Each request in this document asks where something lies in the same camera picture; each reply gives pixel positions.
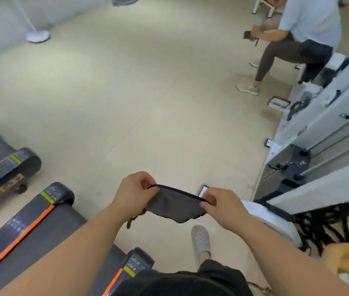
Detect white round seat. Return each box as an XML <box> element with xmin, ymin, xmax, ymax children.
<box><xmin>242</xmin><ymin>200</ymin><xmax>303</xmax><ymax>247</ymax></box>

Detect yellow fluffy cushion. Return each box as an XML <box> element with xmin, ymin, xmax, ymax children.
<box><xmin>322</xmin><ymin>242</ymin><xmax>349</xmax><ymax>276</ymax></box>

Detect white bench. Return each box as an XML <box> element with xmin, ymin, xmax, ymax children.
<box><xmin>296</xmin><ymin>52</ymin><xmax>347</xmax><ymax>85</ymax></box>

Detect white cable gym machine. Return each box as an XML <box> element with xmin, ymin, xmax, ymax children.
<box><xmin>253</xmin><ymin>41</ymin><xmax>349</xmax><ymax>214</ymax></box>

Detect black battle rope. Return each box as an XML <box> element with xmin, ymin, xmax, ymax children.
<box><xmin>294</xmin><ymin>203</ymin><xmax>349</xmax><ymax>257</ymax></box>

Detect person's right hand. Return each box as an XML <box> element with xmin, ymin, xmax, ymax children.
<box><xmin>199</xmin><ymin>187</ymin><xmax>251</xmax><ymax>234</ymax></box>

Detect dark grey cloth pouch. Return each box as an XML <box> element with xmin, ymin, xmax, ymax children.
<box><xmin>145</xmin><ymin>184</ymin><xmax>210</xmax><ymax>224</ymax></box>

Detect black shorts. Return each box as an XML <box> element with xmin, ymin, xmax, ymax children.
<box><xmin>113</xmin><ymin>259</ymin><xmax>254</xmax><ymax>296</ymax></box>

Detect black cable handle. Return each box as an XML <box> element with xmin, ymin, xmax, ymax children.
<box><xmin>286</xmin><ymin>98</ymin><xmax>311</xmax><ymax>122</ymax></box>

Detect person's left forearm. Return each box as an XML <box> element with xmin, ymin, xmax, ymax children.
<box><xmin>0</xmin><ymin>202</ymin><xmax>139</xmax><ymax>296</ymax></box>

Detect person's left hand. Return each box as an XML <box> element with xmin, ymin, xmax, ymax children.
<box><xmin>112</xmin><ymin>171</ymin><xmax>160</xmax><ymax>223</ymax></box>

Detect grey clog shoe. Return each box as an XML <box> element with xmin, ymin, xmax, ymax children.
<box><xmin>191</xmin><ymin>224</ymin><xmax>211</xmax><ymax>257</ymax></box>

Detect person's right forearm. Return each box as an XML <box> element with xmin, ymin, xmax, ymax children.
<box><xmin>224</xmin><ymin>216</ymin><xmax>349</xmax><ymax>296</ymax></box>

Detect white stool legs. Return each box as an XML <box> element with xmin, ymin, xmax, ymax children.
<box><xmin>252</xmin><ymin>0</ymin><xmax>276</xmax><ymax>19</ymax></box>

